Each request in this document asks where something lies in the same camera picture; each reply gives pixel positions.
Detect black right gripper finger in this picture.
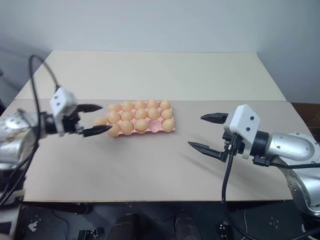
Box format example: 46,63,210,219
187,141,224,161
200,112,229,125

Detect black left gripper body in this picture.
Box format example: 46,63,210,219
62,106,85,138

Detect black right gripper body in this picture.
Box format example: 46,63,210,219
219,132,246,164

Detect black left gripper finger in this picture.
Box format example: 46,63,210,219
75,103,104,114
83,125,112,138

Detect pink egg tray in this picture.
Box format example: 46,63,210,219
106,99,176,138

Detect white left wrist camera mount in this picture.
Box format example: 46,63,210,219
49,87,77,134

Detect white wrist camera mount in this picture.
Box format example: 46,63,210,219
222,104,261,160
49,87,77,134

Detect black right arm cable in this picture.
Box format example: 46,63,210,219
221,133,241,204

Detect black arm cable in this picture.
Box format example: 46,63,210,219
221,133,241,204
0,54,61,207

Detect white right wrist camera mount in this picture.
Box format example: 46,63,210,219
222,104,261,160

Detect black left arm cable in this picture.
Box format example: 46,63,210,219
0,54,61,207

